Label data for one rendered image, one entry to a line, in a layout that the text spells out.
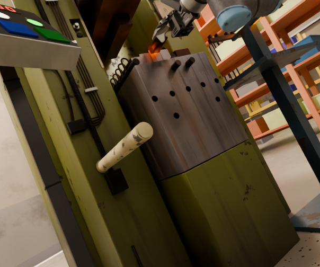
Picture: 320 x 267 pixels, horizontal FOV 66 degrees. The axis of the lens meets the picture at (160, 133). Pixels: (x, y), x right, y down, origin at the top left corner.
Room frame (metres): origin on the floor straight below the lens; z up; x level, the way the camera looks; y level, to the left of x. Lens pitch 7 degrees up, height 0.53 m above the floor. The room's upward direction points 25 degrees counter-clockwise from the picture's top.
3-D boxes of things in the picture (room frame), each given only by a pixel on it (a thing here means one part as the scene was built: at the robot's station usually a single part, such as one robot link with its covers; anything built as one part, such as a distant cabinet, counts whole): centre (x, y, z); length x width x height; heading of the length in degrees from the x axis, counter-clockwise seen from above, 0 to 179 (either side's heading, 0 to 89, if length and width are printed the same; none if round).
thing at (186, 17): (0.85, -0.25, 0.97); 0.12 x 0.08 x 0.09; 31
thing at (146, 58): (1.21, 0.00, 0.96); 0.42 x 0.20 x 0.09; 31
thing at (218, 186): (1.25, -0.04, 0.23); 0.56 x 0.38 x 0.47; 31
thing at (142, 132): (0.78, 0.14, 0.62); 0.44 x 0.05 x 0.05; 31
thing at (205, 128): (1.25, -0.04, 0.69); 0.56 x 0.38 x 0.45; 31
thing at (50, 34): (0.69, 0.17, 1.01); 0.07 x 0.05 x 0.07; 146
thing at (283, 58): (1.18, -0.61, 0.74); 0.40 x 0.30 x 0.02; 119
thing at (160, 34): (0.91, -0.16, 0.98); 0.09 x 0.03 x 0.06; 54
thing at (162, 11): (1.31, -0.31, 1.27); 0.09 x 0.02 x 0.17; 121
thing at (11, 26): (0.60, 0.23, 1.01); 0.07 x 0.05 x 0.07; 146
